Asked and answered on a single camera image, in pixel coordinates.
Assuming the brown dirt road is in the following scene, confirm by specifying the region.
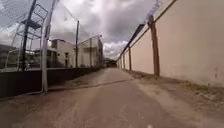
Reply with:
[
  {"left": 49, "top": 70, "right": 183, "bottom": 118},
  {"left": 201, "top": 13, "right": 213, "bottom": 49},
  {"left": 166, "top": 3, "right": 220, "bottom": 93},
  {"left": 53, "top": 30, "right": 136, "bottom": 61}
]
[{"left": 0, "top": 67, "right": 224, "bottom": 128}]

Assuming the dark pole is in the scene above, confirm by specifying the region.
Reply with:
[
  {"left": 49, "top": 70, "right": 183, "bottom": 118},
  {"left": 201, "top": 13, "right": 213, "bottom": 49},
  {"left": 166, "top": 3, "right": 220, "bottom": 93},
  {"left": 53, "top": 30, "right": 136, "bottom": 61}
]
[{"left": 74, "top": 19, "right": 81, "bottom": 70}]

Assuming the pale building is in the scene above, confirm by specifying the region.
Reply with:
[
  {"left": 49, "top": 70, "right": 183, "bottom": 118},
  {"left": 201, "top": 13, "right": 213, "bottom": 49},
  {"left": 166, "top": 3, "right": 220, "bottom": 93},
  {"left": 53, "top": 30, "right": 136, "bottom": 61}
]
[{"left": 45, "top": 34, "right": 105, "bottom": 70}]

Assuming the rubble-strewn verge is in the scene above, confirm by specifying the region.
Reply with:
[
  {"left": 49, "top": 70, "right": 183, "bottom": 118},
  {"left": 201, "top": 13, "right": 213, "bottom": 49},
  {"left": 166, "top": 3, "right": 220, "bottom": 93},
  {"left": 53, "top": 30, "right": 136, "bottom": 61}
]
[{"left": 128, "top": 69, "right": 224, "bottom": 116}]

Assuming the barbed wire coil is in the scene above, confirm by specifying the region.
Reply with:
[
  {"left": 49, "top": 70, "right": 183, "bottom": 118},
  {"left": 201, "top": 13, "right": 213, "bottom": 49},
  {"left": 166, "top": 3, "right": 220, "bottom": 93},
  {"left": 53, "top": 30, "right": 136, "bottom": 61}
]
[{"left": 142, "top": 0, "right": 165, "bottom": 25}]

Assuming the wire mesh fence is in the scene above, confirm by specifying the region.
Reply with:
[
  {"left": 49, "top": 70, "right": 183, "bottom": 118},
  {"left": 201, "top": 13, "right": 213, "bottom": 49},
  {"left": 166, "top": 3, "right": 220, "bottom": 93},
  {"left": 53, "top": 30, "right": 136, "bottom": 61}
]
[{"left": 0, "top": 0, "right": 105, "bottom": 95}]

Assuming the long pale boundary wall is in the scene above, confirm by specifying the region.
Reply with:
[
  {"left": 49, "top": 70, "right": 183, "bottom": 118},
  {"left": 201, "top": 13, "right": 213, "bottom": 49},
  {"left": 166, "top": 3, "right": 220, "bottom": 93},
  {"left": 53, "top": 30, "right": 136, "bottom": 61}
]
[{"left": 115, "top": 0, "right": 224, "bottom": 89}]

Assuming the metal frame tower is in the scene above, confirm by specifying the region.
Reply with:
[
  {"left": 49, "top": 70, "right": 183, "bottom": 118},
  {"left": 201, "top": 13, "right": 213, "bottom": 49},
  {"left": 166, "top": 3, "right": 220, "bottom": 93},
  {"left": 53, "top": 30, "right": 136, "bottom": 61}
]
[{"left": 4, "top": 0, "right": 50, "bottom": 72}]

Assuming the low dark wall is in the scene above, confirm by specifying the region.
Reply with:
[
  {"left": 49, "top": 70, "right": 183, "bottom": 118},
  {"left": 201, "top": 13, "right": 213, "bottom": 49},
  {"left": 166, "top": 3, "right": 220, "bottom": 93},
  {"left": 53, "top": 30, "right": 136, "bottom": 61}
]
[{"left": 0, "top": 66, "right": 105, "bottom": 100}]

